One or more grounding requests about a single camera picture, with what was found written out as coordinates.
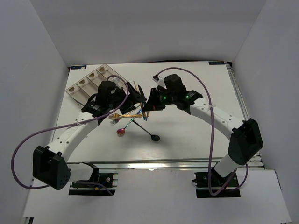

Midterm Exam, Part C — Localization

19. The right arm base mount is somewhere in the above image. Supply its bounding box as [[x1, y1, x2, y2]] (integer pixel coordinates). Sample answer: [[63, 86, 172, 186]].
[[192, 172, 241, 198]]

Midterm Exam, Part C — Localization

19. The black spoon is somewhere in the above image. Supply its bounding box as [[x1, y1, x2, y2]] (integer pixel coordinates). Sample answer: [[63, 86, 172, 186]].
[[133, 120, 160, 142]]

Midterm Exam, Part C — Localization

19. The blue knife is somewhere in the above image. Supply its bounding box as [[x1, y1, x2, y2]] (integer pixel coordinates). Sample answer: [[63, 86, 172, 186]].
[[140, 103, 147, 121]]

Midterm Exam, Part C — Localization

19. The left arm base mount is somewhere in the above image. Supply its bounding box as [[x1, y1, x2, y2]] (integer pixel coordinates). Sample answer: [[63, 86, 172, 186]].
[[68, 162, 118, 196]]

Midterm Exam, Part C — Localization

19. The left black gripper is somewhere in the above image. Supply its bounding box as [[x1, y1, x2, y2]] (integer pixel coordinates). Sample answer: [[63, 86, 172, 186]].
[[107, 82, 146, 114]]

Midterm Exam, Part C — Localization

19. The iridescent purple spoon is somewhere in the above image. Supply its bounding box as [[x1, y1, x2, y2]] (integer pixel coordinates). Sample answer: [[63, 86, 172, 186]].
[[116, 118, 135, 136]]

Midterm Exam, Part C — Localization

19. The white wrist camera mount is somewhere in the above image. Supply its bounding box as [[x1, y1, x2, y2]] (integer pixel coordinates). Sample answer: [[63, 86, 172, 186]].
[[153, 74, 165, 88]]

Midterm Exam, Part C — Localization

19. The gold fork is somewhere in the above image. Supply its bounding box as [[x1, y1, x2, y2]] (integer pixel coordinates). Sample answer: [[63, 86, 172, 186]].
[[108, 113, 143, 120]]

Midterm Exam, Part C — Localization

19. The black knife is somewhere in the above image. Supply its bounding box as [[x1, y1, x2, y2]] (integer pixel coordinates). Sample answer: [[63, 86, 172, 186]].
[[138, 85, 147, 104]]

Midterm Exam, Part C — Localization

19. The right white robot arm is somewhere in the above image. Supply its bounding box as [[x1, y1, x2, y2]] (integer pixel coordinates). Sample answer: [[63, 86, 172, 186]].
[[143, 74, 263, 186]]

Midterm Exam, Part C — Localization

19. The blue label sticker left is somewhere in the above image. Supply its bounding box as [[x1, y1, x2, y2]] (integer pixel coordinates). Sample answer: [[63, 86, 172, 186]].
[[70, 65, 87, 70]]

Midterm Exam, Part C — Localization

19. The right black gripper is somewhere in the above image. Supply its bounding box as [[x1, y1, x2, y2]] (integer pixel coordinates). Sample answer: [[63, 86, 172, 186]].
[[142, 88, 177, 112]]

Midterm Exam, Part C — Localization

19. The iridescent green fork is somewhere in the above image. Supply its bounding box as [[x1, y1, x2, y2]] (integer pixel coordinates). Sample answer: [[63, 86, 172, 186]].
[[110, 106, 140, 125]]

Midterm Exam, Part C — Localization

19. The blue label sticker right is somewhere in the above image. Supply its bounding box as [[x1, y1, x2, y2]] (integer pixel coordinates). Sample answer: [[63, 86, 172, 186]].
[[208, 61, 225, 65]]

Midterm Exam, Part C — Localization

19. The blue label sticker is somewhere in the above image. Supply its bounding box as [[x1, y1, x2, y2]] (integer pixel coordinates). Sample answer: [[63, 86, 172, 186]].
[[70, 65, 87, 70], [208, 61, 225, 65]]

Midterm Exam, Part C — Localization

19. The clear plastic compartment organizer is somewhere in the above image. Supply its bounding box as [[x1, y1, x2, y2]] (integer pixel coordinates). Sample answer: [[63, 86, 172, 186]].
[[65, 64, 127, 107]]

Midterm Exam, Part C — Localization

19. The yellow chopstick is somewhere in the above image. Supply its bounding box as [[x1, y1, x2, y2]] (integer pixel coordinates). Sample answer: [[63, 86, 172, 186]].
[[133, 81, 150, 119]]

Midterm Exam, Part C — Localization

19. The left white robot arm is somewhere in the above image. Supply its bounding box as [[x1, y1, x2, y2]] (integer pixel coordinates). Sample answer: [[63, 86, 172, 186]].
[[33, 81, 146, 190]]

